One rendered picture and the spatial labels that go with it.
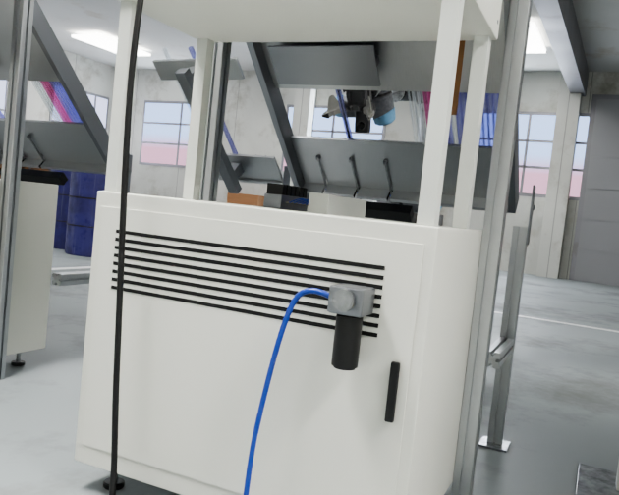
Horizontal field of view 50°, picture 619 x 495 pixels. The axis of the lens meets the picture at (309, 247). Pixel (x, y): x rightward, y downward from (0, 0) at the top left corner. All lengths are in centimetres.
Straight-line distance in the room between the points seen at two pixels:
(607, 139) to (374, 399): 947
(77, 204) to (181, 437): 498
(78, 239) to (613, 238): 730
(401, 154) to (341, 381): 98
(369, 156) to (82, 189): 441
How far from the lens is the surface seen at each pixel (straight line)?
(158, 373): 133
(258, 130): 1219
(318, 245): 113
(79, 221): 618
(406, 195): 205
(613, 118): 1050
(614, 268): 1035
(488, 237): 147
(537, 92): 1070
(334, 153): 205
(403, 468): 115
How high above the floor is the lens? 63
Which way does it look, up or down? 3 degrees down
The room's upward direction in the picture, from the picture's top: 6 degrees clockwise
